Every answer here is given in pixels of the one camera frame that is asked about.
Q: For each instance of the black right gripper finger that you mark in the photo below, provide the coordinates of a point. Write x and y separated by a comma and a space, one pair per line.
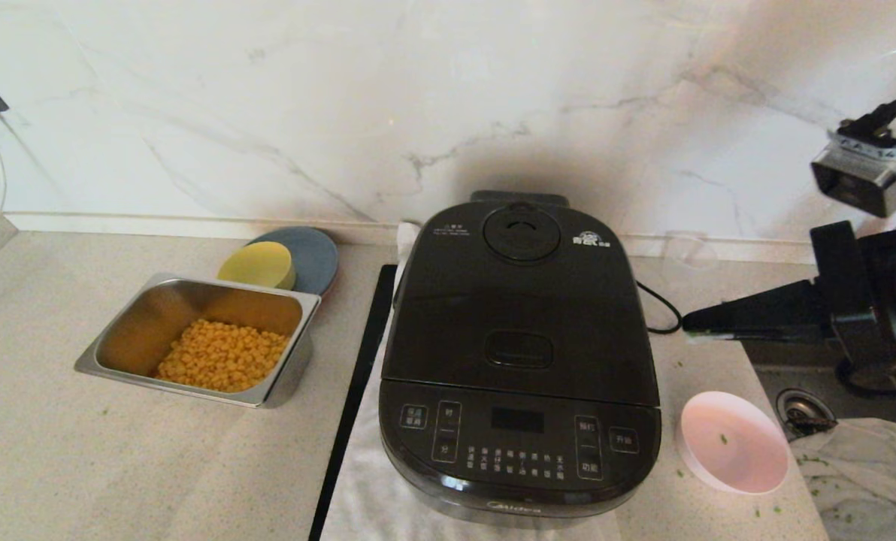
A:
764, 308
764, 336

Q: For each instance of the long black flat strip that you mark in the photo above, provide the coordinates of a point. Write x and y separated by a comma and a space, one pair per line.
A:
358, 376

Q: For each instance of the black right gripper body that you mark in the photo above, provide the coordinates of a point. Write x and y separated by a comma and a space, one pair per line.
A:
843, 285

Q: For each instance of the crumpled white dish cloth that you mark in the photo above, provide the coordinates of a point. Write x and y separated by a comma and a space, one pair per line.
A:
869, 473

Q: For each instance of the white round bowl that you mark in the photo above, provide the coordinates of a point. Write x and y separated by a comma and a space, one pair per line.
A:
741, 443

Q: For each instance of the rectangular stainless steel tray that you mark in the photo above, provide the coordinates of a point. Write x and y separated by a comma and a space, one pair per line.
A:
143, 323

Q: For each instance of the round metal sink drain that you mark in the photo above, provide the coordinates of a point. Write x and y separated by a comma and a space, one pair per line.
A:
803, 412

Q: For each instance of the yellow corn kernels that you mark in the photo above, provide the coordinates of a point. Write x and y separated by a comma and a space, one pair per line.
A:
222, 357

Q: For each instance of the small yellow bowl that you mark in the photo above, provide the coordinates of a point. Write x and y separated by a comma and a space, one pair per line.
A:
256, 264

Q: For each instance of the clear glass cup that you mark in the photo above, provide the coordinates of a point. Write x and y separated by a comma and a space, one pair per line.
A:
688, 259

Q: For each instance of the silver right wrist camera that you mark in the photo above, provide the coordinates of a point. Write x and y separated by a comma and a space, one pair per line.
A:
865, 169

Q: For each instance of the black rice cooker lid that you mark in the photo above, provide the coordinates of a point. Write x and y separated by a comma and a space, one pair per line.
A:
523, 300

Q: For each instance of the white towel under cooker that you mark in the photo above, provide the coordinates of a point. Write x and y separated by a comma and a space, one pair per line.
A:
358, 496

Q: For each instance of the stainless steel sink basin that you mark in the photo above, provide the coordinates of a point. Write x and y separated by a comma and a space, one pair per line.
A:
794, 376

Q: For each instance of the grey-blue round plate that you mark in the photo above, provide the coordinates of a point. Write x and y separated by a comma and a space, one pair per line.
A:
316, 259

